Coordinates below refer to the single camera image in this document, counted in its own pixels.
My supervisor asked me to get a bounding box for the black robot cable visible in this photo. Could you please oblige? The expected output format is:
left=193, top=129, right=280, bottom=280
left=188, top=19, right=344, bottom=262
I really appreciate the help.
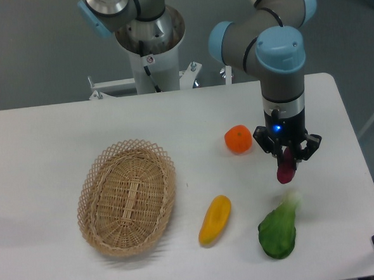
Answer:
left=138, top=39, right=162, bottom=94

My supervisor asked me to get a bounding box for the white base frame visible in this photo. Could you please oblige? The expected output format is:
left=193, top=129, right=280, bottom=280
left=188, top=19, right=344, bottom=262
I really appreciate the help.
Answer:
left=87, top=61, right=235, bottom=100

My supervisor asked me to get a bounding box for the green bok choy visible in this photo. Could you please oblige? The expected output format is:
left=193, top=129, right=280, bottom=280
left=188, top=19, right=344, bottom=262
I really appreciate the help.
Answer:
left=258, top=189, right=301, bottom=260

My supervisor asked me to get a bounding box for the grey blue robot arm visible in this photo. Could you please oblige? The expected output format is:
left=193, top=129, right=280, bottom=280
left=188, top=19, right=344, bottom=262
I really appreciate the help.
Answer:
left=78, top=0, right=321, bottom=170

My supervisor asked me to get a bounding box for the woven wicker basket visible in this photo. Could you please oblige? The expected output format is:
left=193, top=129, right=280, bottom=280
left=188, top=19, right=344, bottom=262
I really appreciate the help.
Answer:
left=77, top=139, right=176, bottom=258

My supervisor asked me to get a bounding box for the orange tangerine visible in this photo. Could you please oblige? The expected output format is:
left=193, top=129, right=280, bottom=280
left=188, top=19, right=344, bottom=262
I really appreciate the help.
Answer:
left=224, top=125, right=253, bottom=154

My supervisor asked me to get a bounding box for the yellow mango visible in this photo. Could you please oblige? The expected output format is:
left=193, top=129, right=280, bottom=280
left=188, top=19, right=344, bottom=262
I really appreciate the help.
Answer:
left=198, top=195, right=232, bottom=246

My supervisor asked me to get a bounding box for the purple sweet potato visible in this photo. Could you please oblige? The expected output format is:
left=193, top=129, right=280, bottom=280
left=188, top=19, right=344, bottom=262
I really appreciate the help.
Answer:
left=276, top=148, right=296, bottom=184

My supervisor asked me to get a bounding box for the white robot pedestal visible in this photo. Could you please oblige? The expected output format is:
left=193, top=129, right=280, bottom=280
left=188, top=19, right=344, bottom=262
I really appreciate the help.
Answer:
left=115, top=5, right=185, bottom=94

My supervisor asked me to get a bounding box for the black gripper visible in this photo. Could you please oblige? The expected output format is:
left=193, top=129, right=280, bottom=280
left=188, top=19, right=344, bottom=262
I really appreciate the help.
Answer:
left=253, top=108, right=322, bottom=170

